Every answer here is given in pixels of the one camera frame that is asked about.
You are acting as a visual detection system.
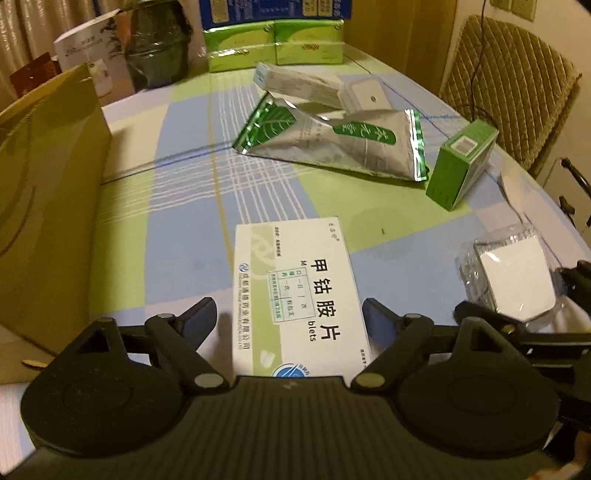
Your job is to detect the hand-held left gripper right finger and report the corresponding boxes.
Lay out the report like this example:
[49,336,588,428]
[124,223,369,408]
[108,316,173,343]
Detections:
[351,298,532,391]

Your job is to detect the long white ointment box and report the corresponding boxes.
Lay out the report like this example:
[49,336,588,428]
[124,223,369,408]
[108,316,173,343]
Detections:
[253,62,346,106]

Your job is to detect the white appliance box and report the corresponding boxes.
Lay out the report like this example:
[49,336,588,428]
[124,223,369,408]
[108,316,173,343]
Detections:
[52,14,131,99]

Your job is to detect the beige curtain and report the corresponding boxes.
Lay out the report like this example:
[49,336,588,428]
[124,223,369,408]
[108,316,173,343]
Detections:
[0,0,112,61]

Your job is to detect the checked cloth desktop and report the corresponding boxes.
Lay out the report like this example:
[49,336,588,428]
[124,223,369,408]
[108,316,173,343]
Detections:
[0,44,591,467]

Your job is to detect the white square night light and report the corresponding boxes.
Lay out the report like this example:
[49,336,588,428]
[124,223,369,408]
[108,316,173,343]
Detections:
[339,78,394,114]

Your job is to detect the white medicine box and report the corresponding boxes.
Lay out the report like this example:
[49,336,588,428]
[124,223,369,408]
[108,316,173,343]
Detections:
[233,215,370,381]

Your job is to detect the dark brown printed box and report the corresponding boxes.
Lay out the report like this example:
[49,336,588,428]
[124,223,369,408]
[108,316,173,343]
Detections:
[9,52,63,104]

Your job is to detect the white paper sheet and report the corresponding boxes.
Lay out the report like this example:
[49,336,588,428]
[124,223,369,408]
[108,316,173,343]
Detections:
[500,166,529,213]

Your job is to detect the silver foil bag leaf print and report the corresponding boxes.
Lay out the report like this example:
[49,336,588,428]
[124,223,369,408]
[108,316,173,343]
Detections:
[231,92,324,155]

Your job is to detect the black metal frame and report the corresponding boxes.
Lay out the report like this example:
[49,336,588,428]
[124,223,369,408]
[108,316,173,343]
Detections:
[558,157,591,227]

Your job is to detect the small green box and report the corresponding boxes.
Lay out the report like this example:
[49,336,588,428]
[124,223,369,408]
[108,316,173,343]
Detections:
[425,120,500,212]

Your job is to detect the dark pot in plastic wrap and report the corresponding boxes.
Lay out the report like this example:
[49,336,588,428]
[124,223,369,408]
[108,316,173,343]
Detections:
[124,0,194,92]

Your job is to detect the blue milk carton box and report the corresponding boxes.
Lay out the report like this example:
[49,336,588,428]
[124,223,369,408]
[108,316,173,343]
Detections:
[199,0,354,26]

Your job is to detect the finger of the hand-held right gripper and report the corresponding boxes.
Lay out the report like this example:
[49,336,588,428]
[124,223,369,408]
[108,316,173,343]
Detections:
[555,260,591,302]
[455,301,591,360]

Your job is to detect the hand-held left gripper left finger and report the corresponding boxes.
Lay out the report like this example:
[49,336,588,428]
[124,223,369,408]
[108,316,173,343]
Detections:
[55,296,232,393]

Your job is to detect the green tissue pack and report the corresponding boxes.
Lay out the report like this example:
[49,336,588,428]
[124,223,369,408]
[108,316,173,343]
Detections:
[273,18,346,65]
[205,22,278,73]

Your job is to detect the brown cardboard box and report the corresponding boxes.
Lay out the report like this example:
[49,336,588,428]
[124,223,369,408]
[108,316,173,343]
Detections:
[0,62,114,386]

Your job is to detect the wall socket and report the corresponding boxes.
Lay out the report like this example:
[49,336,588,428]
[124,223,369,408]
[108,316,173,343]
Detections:
[489,0,536,19]

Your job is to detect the silver foil bag green label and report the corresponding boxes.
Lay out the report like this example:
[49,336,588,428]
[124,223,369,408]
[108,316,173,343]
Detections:
[277,108,431,183]

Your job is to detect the quilted beige chair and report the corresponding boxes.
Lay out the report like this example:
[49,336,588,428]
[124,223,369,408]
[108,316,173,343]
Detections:
[438,14,583,178]

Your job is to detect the white block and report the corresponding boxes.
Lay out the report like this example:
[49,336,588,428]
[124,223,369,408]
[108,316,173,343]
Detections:
[456,223,563,324]

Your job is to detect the thin black cable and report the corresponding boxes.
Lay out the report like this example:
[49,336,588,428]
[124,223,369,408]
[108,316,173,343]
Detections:
[464,0,497,121]

